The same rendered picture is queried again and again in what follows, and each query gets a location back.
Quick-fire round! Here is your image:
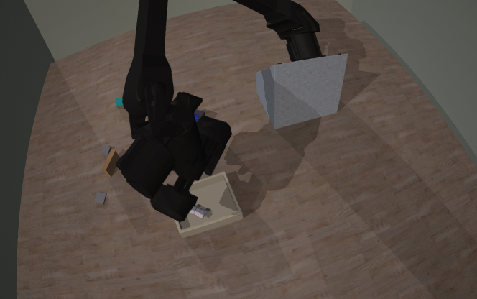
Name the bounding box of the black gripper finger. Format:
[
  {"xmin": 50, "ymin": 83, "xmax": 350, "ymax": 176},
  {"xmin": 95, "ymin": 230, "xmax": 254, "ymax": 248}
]
[
  {"xmin": 204, "ymin": 143, "xmax": 226, "ymax": 176},
  {"xmin": 167, "ymin": 184, "xmax": 198, "ymax": 210}
]

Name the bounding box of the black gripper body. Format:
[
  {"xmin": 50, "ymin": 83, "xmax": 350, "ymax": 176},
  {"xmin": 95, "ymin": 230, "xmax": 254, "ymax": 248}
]
[{"xmin": 150, "ymin": 116, "xmax": 232, "ymax": 222}]

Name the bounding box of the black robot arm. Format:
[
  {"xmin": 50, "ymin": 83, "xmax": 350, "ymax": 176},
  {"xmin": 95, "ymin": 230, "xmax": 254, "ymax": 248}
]
[{"xmin": 116, "ymin": 0, "xmax": 325, "ymax": 200}]

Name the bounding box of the brown rectangular block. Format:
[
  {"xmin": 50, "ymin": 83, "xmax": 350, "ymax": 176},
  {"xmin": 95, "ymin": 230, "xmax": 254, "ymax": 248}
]
[{"xmin": 102, "ymin": 149, "xmax": 120, "ymax": 177}]

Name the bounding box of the beige open tray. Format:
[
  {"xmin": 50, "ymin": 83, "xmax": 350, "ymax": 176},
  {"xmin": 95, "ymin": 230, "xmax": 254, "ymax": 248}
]
[{"xmin": 175, "ymin": 171, "xmax": 244, "ymax": 238}]

